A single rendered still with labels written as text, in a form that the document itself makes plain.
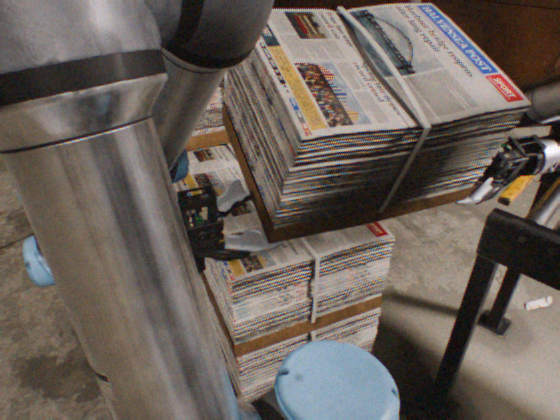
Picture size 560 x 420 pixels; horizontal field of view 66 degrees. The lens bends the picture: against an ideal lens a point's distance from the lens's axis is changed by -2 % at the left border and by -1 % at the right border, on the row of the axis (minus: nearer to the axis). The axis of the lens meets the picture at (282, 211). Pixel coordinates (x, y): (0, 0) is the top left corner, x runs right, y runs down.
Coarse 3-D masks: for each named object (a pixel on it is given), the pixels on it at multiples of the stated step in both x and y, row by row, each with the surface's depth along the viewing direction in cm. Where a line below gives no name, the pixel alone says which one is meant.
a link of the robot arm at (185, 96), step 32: (224, 0) 25; (256, 0) 28; (224, 32) 28; (256, 32) 32; (192, 64) 34; (224, 64) 34; (160, 96) 40; (192, 96) 40; (160, 128) 45; (192, 128) 47
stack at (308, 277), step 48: (192, 192) 108; (288, 240) 92; (336, 240) 92; (384, 240) 93; (240, 288) 83; (288, 288) 89; (336, 288) 96; (240, 336) 90; (336, 336) 105; (240, 384) 100
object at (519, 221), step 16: (496, 208) 107; (496, 224) 104; (512, 224) 101; (528, 224) 101; (480, 240) 109; (496, 240) 106; (512, 240) 103; (528, 240) 100; (544, 240) 97; (496, 256) 107; (512, 256) 104; (528, 256) 102; (544, 256) 99; (528, 272) 103; (544, 272) 101
